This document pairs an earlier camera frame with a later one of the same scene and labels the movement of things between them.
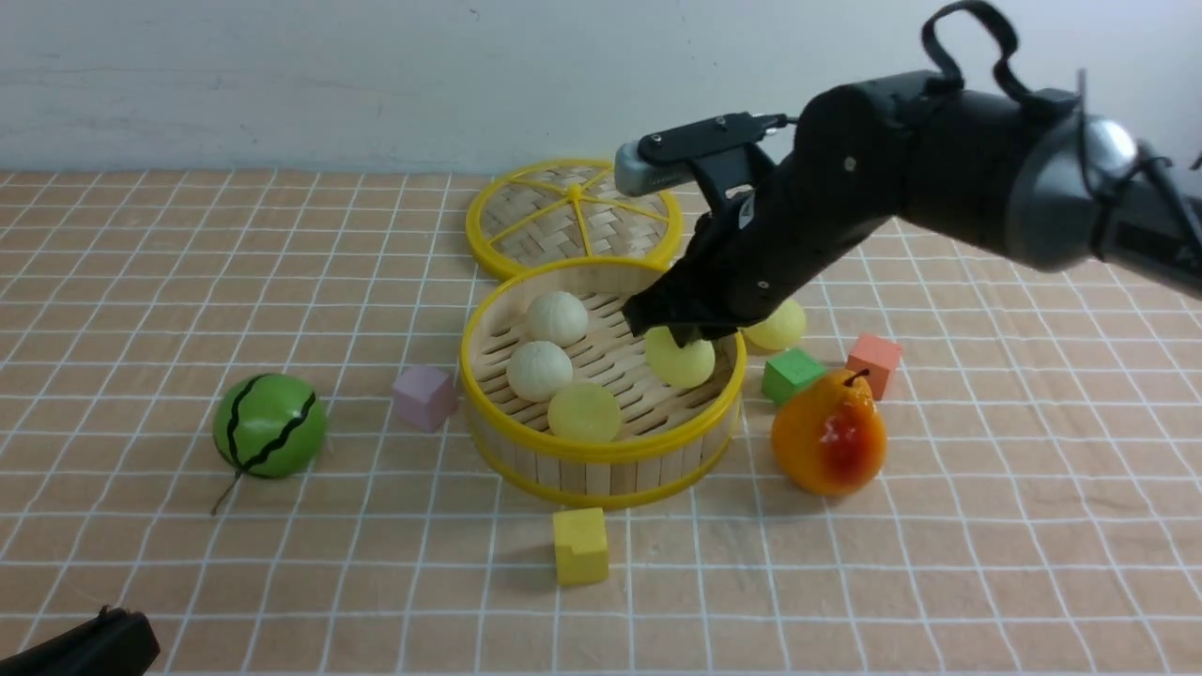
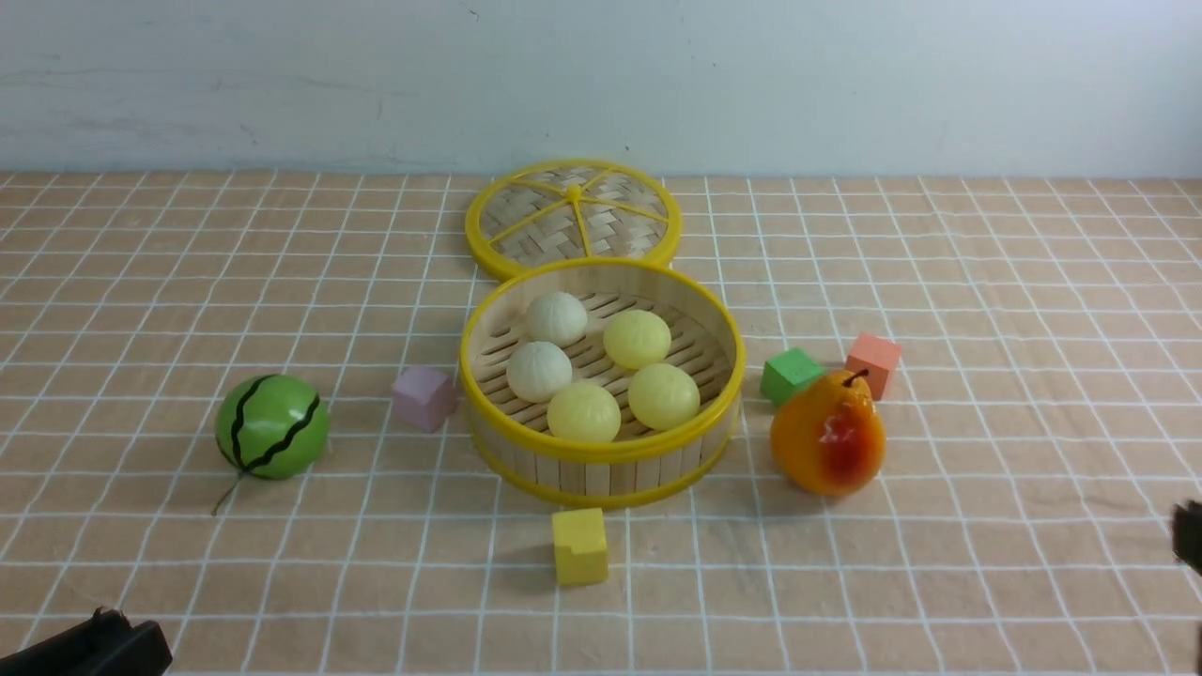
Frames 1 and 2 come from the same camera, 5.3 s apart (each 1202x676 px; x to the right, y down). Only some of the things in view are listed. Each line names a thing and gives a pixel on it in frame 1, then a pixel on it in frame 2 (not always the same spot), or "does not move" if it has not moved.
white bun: [537, 369] does not move
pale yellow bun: [691, 365] → [663, 396]
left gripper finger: [117, 642] does not move
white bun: [558, 317] does not move
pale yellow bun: [781, 330] → [635, 339]
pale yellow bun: [584, 413] does not move
